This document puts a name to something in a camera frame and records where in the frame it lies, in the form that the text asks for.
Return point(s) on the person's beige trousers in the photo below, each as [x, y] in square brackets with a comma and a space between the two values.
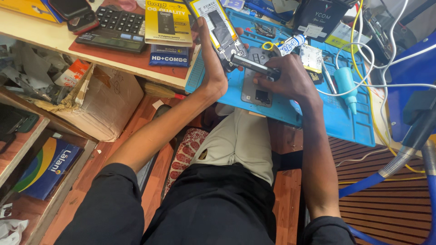
[238, 143]

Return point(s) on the red white patterned cushion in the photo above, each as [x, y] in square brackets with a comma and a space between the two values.
[185, 153]

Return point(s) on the dark blue display package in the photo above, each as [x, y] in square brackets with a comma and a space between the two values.
[169, 56]

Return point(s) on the yellow carton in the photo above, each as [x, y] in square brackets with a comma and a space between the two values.
[27, 8]

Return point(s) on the heap of scrap parts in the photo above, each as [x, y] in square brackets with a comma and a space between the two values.
[30, 71]

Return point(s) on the black case on shelf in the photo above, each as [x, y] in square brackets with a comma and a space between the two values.
[17, 120]

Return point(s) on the white phone battery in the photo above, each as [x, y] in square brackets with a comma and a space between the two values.
[311, 58]

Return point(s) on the brown cardboard box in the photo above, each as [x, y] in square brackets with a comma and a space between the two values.
[109, 102]

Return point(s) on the person's black shirt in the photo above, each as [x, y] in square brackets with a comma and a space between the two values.
[211, 207]

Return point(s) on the black product box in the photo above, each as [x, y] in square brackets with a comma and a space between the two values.
[318, 17]

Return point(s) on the blue silicone repair mat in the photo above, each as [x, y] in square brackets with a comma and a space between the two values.
[327, 112]

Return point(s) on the long black phone battery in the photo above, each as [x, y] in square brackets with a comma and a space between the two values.
[253, 65]

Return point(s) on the black desk calculator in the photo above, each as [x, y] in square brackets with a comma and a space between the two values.
[114, 29]

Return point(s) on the teal squeeze bottle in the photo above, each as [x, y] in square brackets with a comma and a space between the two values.
[344, 81]

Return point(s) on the metal tweezers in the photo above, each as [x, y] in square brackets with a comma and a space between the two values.
[329, 78]

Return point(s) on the stack of blue packages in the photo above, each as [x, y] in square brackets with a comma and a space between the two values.
[267, 8]

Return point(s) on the phone with yellow battery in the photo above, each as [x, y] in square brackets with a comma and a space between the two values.
[219, 29]

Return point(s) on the white plastic bag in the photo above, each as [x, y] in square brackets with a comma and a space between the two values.
[12, 231]

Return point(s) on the yellow battery package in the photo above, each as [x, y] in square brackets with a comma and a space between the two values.
[168, 23]

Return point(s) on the small black phone part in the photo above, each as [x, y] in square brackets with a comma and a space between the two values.
[265, 30]

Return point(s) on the small black module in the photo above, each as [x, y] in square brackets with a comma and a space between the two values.
[315, 77]

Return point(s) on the red white packet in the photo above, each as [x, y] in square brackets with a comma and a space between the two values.
[73, 71]

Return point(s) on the person's left hand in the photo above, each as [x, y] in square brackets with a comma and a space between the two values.
[213, 76]

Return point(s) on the person's right hand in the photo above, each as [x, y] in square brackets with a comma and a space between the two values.
[296, 81]

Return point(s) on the yellow green packet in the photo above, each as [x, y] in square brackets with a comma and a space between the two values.
[344, 39]

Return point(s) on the black phone with red case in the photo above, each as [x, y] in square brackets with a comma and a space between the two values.
[76, 15]

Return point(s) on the white glue tube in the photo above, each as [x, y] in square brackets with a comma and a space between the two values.
[289, 44]

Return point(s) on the grey phone back cover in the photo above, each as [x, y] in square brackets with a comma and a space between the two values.
[253, 95]

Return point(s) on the small straw brush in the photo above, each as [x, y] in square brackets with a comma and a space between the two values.
[160, 90]

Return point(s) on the blue box with coloured stripes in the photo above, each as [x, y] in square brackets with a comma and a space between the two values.
[49, 168]

